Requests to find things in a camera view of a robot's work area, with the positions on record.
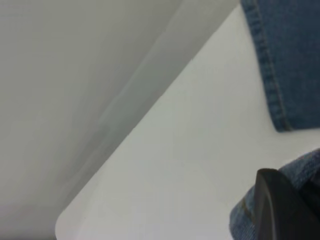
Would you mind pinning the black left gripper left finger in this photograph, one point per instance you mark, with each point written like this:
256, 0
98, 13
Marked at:
275, 212

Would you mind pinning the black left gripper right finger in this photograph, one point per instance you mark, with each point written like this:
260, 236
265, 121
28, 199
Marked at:
315, 197

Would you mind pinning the blue denim printed shorts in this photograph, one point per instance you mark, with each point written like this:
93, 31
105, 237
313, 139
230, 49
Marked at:
287, 50

